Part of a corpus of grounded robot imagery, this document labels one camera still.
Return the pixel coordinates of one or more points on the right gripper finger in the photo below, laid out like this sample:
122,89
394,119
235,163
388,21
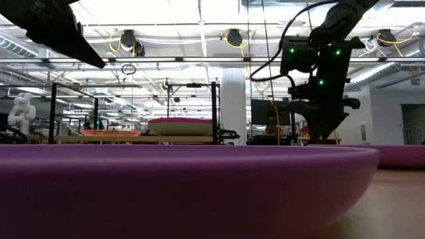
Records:
318,123

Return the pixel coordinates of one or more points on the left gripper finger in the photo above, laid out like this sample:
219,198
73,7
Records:
76,46

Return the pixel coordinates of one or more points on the purple plate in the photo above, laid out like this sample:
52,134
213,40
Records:
166,192
405,156

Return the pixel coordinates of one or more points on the orange translucent plate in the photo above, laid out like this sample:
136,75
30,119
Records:
111,133

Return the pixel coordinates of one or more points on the pink plate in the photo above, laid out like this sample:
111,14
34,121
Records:
181,120

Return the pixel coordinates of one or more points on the black background robot arm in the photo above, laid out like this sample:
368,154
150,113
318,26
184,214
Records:
230,133

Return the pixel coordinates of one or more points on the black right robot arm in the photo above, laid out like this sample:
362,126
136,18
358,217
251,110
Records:
342,16

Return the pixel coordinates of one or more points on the red background object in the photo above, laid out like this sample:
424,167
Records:
303,129

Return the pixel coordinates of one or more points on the large black monitor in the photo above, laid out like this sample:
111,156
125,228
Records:
260,113

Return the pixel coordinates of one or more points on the white humanoid robot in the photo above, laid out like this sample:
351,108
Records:
22,113

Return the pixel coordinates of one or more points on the white pillar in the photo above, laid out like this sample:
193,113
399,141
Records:
233,99

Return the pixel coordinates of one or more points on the dark door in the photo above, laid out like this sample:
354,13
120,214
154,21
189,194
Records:
413,123

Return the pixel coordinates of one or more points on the long ceiling light strip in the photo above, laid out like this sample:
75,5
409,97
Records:
212,59

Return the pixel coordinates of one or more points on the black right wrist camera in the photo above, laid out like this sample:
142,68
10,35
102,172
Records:
299,91

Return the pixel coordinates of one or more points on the short silver air duct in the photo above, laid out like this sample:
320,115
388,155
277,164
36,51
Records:
16,46

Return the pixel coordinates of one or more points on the long silver air duct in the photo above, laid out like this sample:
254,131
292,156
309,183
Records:
382,71

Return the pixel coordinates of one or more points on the black background station frame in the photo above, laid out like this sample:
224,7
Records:
194,85

